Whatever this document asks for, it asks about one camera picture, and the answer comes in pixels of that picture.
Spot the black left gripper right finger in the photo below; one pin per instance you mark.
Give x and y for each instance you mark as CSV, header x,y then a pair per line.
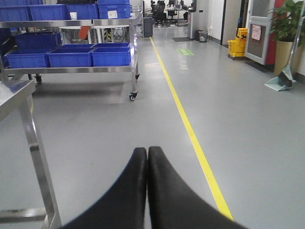
x,y
173,204

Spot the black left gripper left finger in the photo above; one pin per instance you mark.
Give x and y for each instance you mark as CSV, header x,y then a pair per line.
x,y
123,205

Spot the blue bin on cart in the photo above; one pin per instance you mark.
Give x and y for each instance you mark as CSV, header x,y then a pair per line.
x,y
29,58
111,56
71,57

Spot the green floor sign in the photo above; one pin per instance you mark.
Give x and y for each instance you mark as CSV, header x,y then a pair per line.
x,y
185,52

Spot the near steel rack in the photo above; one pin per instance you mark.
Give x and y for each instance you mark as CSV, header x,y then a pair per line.
x,y
18,94

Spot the teal dustpan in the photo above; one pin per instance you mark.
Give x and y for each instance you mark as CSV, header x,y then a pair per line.
x,y
283,81

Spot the yellow mop bucket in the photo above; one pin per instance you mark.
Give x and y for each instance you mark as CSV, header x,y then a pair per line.
x,y
236,48

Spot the grey trash can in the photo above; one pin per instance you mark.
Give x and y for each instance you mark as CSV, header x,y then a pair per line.
x,y
203,36

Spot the steel cart with bins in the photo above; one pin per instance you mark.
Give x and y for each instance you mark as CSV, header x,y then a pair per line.
x,y
84,25

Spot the green potted plant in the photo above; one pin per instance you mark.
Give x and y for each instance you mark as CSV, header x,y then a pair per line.
x,y
285,21

